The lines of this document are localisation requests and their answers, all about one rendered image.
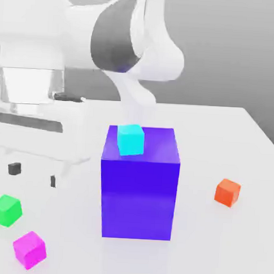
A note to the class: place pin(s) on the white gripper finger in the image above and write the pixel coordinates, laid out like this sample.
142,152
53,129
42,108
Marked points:
53,181
14,168

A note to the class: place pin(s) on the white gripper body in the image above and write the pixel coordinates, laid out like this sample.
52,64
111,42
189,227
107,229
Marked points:
37,140

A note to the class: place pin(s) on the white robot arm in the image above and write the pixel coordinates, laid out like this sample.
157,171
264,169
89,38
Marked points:
76,34

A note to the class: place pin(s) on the small green cube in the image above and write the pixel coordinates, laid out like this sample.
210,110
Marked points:
5,211

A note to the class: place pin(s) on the small magenta cube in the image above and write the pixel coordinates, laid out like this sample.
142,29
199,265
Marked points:
29,250

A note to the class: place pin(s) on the small cyan cube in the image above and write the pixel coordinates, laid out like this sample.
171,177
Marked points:
131,140

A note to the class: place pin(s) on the small orange cube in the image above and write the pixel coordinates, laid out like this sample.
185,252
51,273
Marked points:
226,192

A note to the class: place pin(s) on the large purple box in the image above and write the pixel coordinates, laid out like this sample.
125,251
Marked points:
138,196

